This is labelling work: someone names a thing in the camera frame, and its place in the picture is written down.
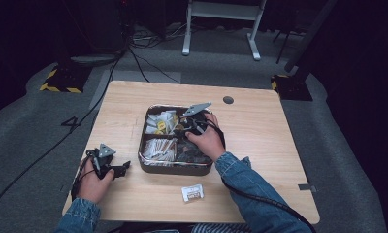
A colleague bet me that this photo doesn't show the person's right hand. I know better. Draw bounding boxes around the person's right hand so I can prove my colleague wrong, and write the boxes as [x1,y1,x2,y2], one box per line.
[184,112,228,163]

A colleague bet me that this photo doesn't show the thin black floor cable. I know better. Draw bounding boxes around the thin black floor cable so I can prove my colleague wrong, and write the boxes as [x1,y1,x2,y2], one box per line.
[128,48,183,85]

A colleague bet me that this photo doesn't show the person's left hand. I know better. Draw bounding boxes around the person's left hand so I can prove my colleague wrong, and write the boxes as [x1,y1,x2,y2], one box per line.
[75,157,116,205]

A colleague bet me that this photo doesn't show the grey tape strip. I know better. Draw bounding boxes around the grey tape strip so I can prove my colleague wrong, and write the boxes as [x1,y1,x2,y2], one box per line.
[297,183,318,194]

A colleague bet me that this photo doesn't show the grey flat stand base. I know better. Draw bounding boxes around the grey flat stand base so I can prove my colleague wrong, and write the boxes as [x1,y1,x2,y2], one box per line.
[70,53,119,67]

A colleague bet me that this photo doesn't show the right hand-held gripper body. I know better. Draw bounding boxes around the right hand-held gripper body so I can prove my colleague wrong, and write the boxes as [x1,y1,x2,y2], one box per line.
[178,101,213,137]

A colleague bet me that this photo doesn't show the thin black stand leg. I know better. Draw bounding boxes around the thin black stand leg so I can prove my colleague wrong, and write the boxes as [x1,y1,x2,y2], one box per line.
[272,28,301,65]

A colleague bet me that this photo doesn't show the right hand-held gripper cable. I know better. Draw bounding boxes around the right hand-held gripper cable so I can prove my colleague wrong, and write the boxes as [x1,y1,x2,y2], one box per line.
[198,118,317,233]

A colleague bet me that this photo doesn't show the small white red-label sachet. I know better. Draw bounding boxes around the small white red-label sachet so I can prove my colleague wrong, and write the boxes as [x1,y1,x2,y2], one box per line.
[180,183,206,204]

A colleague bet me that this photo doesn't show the dark slanted pole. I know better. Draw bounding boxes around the dark slanted pole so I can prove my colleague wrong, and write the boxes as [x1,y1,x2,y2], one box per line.
[283,0,340,74]

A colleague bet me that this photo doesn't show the white metal stand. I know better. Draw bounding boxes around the white metal stand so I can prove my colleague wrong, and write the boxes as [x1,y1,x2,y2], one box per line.
[181,0,268,62]

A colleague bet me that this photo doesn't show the left hand-held gripper cable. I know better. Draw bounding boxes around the left hand-held gripper cable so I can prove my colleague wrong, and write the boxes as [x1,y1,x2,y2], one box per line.
[70,149,99,202]

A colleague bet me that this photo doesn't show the pile of white-brown stick packets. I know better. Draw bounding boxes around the pile of white-brown stick packets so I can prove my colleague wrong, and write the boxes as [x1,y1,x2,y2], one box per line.
[141,137,178,163]

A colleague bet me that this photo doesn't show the bundle of floor cables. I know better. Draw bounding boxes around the bundle of floor cables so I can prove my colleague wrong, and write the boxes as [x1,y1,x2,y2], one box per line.
[130,21,196,50]

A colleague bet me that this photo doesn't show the hand-held gripper cable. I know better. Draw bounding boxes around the hand-held gripper cable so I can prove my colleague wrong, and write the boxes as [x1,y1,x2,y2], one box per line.
[198,118,317,233]
[70,149,99,202]

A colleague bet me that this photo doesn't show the square metal divided tray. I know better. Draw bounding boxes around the square metal divided tray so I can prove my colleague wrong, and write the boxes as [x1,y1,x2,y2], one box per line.
[137,103,215,177]

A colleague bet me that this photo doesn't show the black yellow-striped stand base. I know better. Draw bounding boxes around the black yellow-striped stand base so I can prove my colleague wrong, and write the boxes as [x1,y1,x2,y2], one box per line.
[39,63,90,95]
[270,73,314,102]

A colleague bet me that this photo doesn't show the pile of yellow-label white packets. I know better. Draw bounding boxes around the pile of yellow-label white packets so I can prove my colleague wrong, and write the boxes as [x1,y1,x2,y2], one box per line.
[145,110,180,136]

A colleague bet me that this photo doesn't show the long black floor cable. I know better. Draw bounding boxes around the long black floor cable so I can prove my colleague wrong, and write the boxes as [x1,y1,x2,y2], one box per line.
[0,45,133,217]

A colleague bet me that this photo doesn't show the person's striped pants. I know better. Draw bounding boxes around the person's striped pants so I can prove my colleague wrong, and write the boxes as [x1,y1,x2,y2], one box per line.
[190,222,253,233]

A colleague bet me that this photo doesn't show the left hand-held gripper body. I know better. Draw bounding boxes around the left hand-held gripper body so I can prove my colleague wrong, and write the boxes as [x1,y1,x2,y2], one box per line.
[85,143,117,181]

